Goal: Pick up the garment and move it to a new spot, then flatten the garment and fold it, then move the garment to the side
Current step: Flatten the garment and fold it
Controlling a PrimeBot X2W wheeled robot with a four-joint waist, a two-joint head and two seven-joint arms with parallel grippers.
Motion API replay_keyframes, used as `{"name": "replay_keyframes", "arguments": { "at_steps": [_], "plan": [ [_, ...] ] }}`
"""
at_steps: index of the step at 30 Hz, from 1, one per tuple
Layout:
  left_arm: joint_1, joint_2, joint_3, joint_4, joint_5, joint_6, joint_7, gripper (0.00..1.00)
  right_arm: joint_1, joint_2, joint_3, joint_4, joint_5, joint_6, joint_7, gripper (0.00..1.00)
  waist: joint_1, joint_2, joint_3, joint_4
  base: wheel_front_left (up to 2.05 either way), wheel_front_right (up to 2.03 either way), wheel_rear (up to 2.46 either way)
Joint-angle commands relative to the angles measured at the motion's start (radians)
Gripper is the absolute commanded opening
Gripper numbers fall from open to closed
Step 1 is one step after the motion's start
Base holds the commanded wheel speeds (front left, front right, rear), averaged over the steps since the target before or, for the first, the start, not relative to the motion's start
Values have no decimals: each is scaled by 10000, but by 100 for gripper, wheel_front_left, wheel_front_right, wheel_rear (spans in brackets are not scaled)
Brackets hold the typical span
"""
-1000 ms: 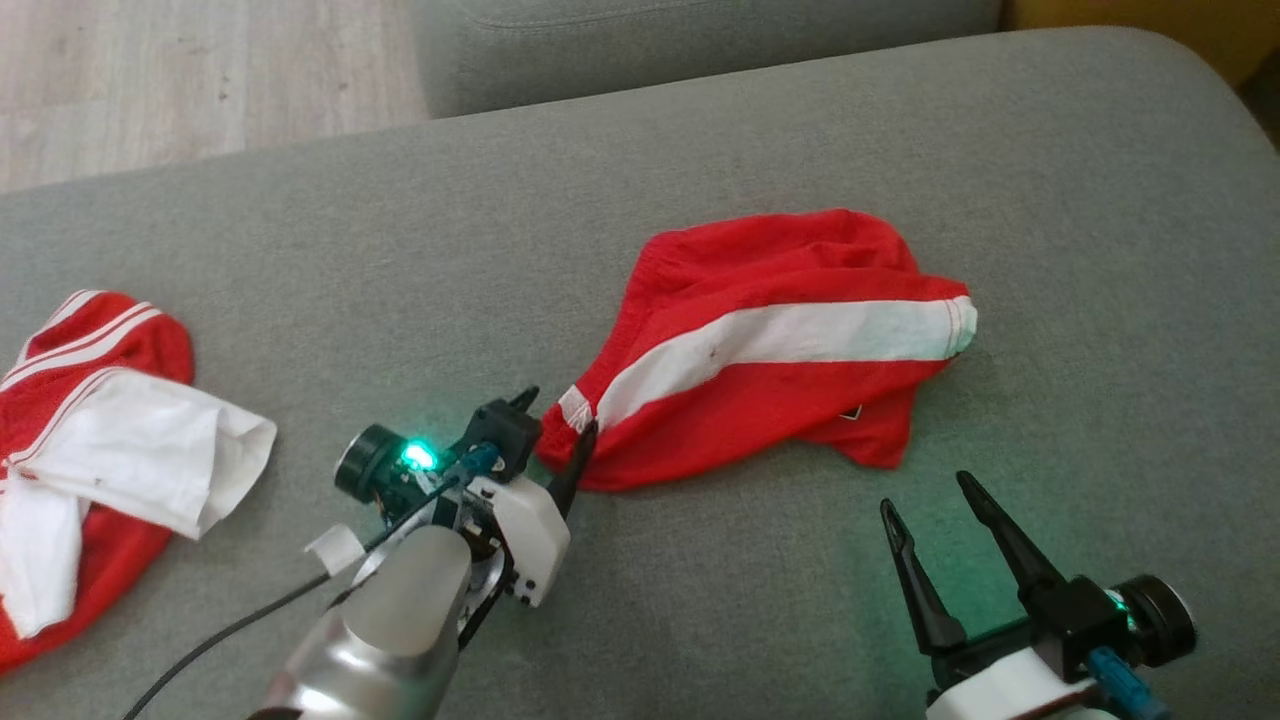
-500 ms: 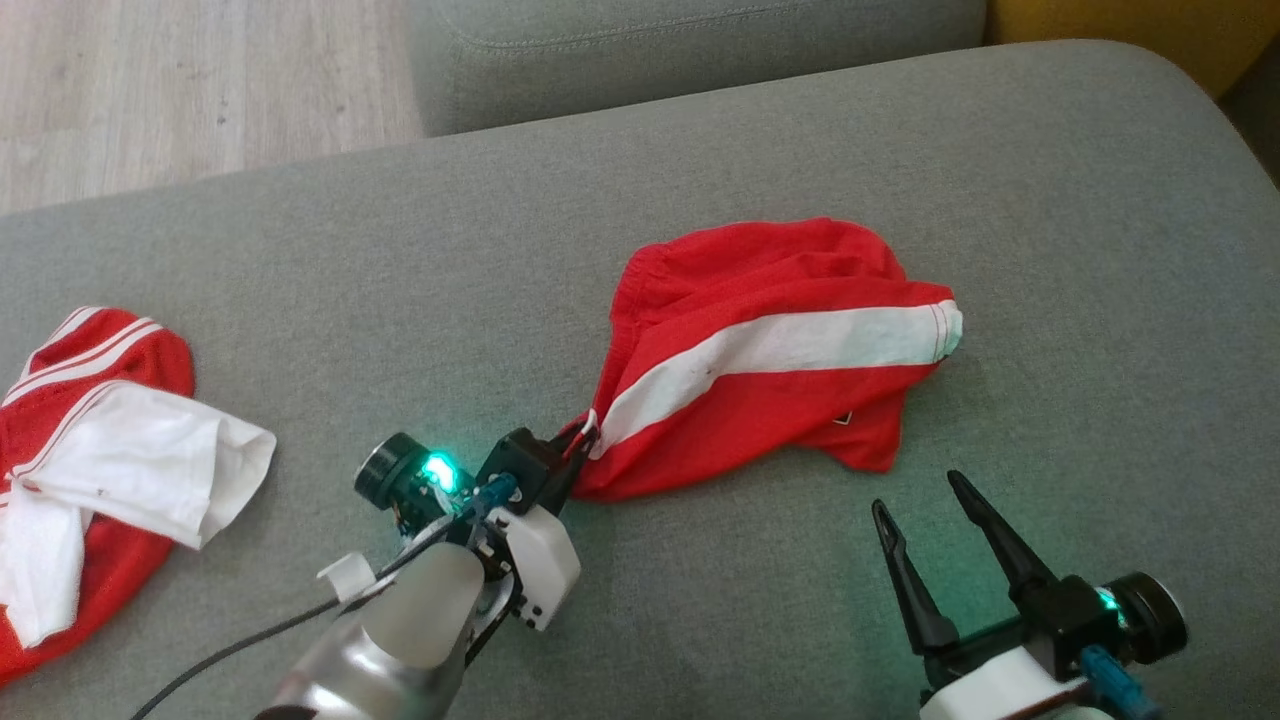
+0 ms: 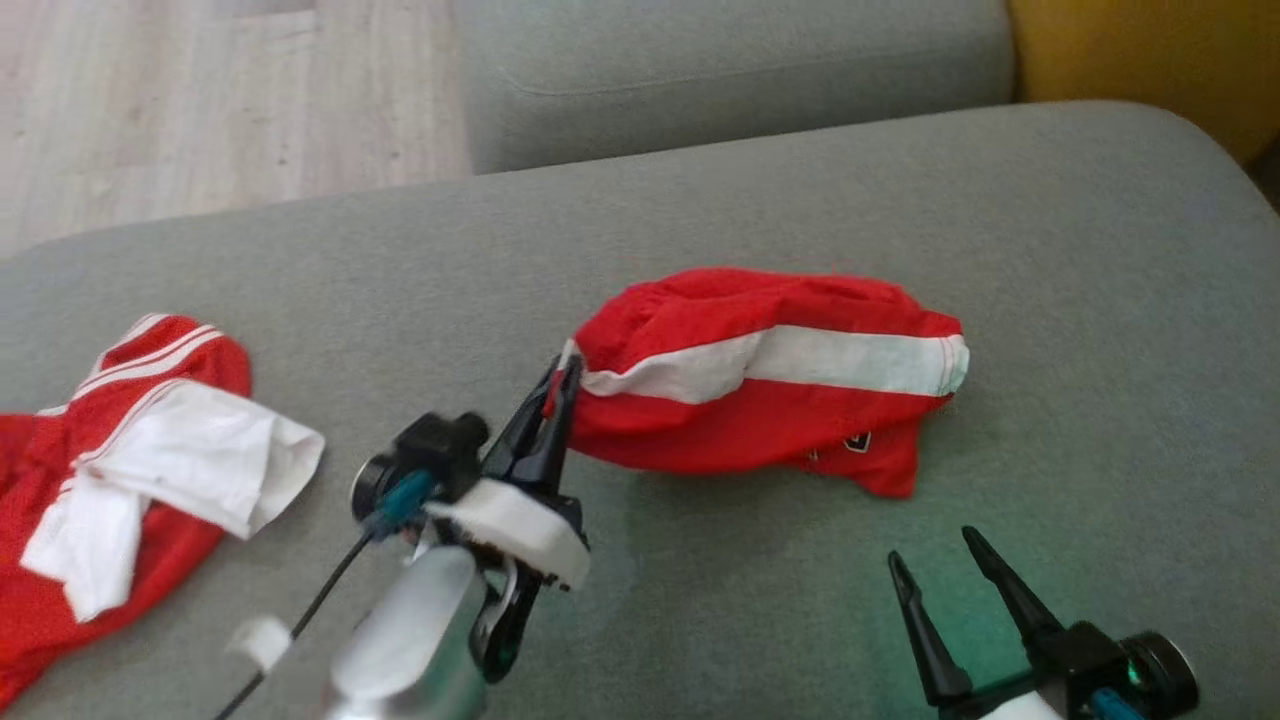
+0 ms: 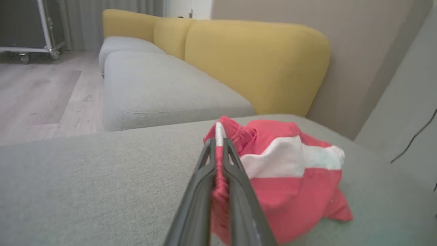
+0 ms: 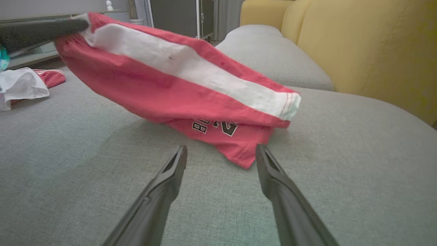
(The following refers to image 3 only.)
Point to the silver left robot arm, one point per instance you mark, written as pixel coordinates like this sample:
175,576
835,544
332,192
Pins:
410,640

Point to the grey fabric sofa seat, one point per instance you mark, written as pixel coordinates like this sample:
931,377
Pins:
800,600

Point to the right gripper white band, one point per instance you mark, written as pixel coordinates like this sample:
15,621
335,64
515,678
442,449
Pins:
1060,665

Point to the blue right camera plug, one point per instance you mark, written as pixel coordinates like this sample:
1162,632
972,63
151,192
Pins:
1115,705

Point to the blue left camera plug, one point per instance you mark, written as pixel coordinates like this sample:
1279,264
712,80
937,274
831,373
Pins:
400,500

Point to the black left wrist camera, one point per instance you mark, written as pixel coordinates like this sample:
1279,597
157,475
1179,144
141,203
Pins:
435,450

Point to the red jersey with white trim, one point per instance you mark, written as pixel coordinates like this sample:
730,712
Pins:
150,460

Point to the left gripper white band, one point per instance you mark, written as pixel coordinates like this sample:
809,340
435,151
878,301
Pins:
520,525

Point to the grey sofa side cushion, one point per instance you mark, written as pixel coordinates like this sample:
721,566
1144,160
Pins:
720,70

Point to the red shorts with white band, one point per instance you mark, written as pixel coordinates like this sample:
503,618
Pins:
720,430

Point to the blue camera plug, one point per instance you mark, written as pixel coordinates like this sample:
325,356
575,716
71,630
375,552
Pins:
1115,705
400,500

